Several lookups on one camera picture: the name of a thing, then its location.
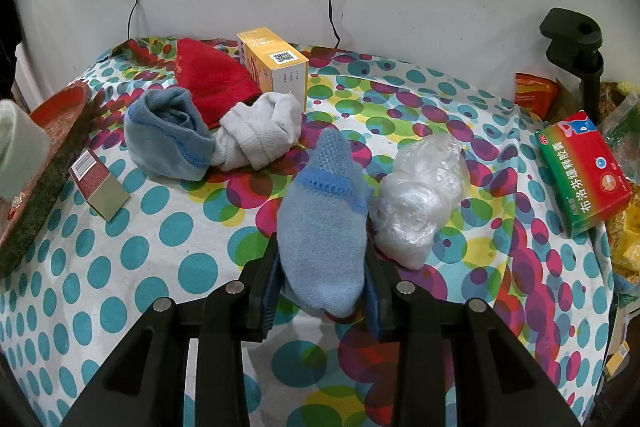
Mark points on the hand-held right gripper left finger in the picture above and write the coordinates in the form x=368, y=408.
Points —
x=267, y=289

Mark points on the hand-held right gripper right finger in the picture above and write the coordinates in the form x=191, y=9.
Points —
x=375, y=304

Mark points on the light blue knitted sock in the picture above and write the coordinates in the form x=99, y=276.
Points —
x=160, y=132
x=320, y=227

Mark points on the white sock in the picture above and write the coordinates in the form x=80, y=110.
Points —
x=255, y=132

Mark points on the yellow medicine box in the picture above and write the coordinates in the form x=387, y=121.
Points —
x=280, y=77

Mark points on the red sock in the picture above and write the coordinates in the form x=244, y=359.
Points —
x=210, y=77

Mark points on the red tray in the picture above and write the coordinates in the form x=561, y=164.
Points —
x=55, y=147

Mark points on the polka dot tablecloth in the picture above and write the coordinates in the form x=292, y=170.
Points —
x=175, y=232

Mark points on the clear plastic bag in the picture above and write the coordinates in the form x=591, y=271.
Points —
x=420, y=197

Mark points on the small brown box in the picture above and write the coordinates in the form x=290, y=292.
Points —
x=97, y=187

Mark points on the red and green medicine box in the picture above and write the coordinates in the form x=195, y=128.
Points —
x=585, y=177

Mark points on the yellow packet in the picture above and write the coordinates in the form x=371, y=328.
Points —
x=627, y=252

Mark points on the orange snack packet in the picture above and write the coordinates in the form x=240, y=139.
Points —
x=535, y=94

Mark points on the pale green roll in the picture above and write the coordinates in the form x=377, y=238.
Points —
x=20, y=147

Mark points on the clear bag with green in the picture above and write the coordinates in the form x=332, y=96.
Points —
x=622, y=122

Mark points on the black clamp stand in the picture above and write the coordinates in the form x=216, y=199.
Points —
x=587, y=57

